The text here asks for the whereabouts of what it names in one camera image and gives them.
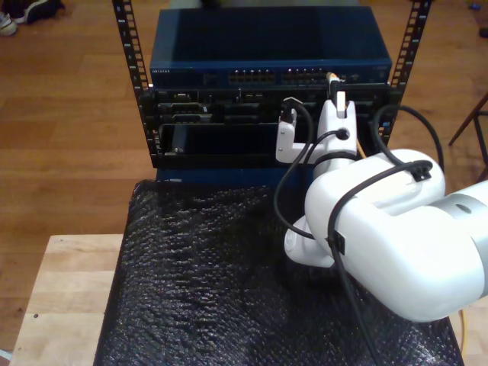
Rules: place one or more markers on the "black perforated rack post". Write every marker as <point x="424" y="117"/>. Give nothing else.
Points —
<point x="409" y="38"/>
<point x="131" y="45"/>

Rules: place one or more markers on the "black bubble wrap mat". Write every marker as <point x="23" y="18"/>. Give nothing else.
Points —
<point x="190" y="286"/>

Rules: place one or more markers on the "black Dell rack server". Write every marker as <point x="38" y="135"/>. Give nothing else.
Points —
<point x="213" y="108"/>

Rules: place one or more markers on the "white sneaker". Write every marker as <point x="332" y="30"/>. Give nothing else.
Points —
<point x="5" y="24"/>

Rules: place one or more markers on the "dark wooden chair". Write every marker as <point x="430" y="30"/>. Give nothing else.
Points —
<point x="476" y="114"/>

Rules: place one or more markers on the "dark navy sneaker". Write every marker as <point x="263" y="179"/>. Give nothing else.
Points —
<point x="38" y="9"/>

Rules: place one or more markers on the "small blue object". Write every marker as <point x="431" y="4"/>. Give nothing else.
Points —
<point x="475" y="6"/>

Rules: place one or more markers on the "blue Netgear network switch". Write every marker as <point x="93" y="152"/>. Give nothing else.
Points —
<point x="228" y="38"/>

